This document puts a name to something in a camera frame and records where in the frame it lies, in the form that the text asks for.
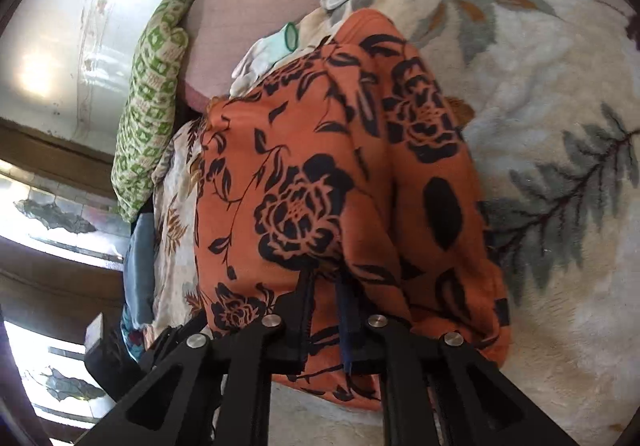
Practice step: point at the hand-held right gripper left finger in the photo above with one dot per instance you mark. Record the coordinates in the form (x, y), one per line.
(305, 316)

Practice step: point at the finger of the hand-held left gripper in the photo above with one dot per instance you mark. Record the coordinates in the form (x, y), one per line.
(175, 336)

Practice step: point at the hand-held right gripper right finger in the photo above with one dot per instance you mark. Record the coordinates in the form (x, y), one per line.
(345, 326)

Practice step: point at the orange floral garment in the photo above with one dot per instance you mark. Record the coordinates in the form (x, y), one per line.
(320, 166)

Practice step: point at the blue folded cloth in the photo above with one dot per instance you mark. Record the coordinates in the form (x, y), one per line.
(140, 266)

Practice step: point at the wooden framed window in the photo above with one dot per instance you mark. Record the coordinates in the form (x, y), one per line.
(55, 226)

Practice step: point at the green patterned pillow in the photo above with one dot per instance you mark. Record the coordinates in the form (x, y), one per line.
(150, 111)

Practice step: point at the beige floral plush blanket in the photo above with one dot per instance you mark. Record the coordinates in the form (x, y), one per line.
(550, 176)

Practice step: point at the white garment with teal cuff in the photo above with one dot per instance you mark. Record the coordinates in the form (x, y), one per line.
(265, 56)

